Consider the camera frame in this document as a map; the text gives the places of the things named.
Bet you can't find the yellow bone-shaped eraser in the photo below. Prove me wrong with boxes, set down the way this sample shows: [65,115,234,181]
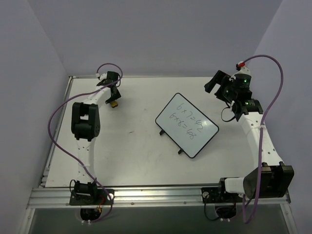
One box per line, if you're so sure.
[110,101,118,108]

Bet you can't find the small black-framed whiteboard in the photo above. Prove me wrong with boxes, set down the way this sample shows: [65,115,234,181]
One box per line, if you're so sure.
[155,93,219,158]

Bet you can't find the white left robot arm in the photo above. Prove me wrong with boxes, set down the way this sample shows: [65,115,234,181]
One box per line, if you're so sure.
[71,71,121,204]

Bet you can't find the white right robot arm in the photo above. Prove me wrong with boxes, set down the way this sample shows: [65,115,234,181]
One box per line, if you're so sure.
[204,66,294,201]

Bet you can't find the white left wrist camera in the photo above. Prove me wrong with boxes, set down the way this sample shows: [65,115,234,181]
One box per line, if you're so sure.
[96,73,107,80]

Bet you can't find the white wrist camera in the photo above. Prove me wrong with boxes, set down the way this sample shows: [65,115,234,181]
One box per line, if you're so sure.
[96,73,107,80]
[234,61,251,77]

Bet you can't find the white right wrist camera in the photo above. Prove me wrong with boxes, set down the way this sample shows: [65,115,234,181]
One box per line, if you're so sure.
[234,61,251,77]

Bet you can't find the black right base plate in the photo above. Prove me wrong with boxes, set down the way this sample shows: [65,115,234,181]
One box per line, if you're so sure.
[201,187,242,204]

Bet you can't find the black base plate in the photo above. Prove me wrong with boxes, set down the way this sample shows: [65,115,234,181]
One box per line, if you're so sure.
[69,189,113,206]
[201,187,242,204]

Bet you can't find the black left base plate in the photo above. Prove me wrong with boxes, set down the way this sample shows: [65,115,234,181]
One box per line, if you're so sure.
[69,189,113,206]

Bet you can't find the aluminium front rail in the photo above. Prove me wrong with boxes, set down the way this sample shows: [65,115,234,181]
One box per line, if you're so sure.
[26,184,292,210]

